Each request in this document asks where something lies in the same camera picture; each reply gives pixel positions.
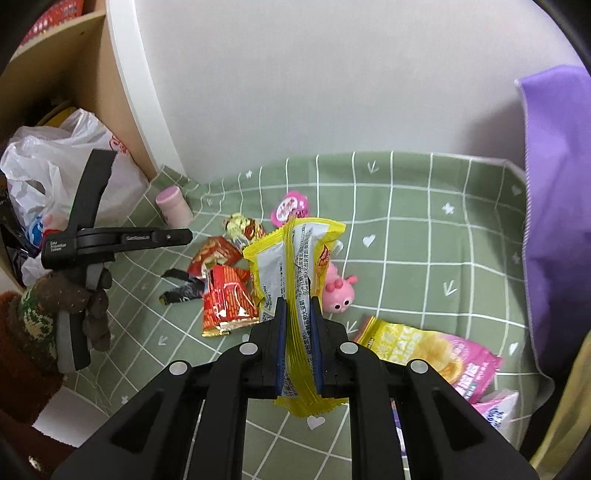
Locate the pink round jelly cup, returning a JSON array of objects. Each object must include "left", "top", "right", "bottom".
[{"left": 270, "top": 192, "right": 310, "bottom": 227}]

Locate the red plastic basket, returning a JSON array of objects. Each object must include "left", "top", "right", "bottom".
[{"left": 21, "top": 0, "right": 86, "bottom": 45}]

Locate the yellow snack packet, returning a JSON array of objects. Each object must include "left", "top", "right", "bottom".
[{"left": 242, "top": 216, "right": 347, "bottom": 419}]

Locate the gold candy wrapper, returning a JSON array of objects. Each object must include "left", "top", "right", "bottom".
[{"left": 223, "top": 213, "right": 267, "bottom": 253}]

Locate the small white plastic bag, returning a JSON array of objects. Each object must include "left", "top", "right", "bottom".
[{"left": 9, "top": 203, "right": 80, "bottom": 288}]

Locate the green checked tablecloth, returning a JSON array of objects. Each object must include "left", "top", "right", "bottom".
[{"left": 69, "top": 150, "right": 556, "bottom": 480}]

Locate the pink caterpillar toy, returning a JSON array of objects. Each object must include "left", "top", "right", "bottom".
[{"left": 321, "top": 262, "right": 359, "bottom": 315}]

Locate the small red snack packet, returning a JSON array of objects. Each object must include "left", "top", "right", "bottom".
[{"left": 188, "top": 235, "right": 244, "bottom": 278}]

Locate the black wrapper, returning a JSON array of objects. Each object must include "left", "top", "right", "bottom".
[{"left": 159, "top": 267, "right": 206, "bottom": 306}]

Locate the purple pillow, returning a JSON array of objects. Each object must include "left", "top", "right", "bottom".
[{"left": 515, "top": 65, "right": 591, "bottom": 378}]

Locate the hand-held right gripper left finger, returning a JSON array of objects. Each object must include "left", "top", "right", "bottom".
[{"left": 51, "top": 298, "right": 290, "bottom": 480}]

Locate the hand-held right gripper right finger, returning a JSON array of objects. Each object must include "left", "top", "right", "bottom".
[{"left": 310, "top": 296, "right": 541, "bottom": 480}]

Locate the large white plastic bag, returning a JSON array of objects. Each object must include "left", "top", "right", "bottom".
[{"left": 0, "top": 108, "right": 149, "bottom": 232}]

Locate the yellow pink chips bag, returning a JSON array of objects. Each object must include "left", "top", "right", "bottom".
[{"left": 354, "top": 316, "right": 505, "bottom": 405}]

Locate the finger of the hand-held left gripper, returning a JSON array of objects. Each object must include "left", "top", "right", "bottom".
[
  {"left": 157, "top": 227, "right": 194, "bottom": 248},
  {"left": 69, "top": 150, "right": 119, "bottom": 232}
]

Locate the wooden shelf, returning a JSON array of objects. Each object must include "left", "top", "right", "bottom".
[{"left": 0, "top": 0, "right": 161, "bottom": 296}]

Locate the person's left hand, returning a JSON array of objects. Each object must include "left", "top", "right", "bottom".
[{"left": 18, "top": 270, "right": 113, "bottom": 373}]

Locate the pink bottle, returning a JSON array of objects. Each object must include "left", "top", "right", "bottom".
[{"left": 155, "top": 186, "right": 194, "bottom": 227}]

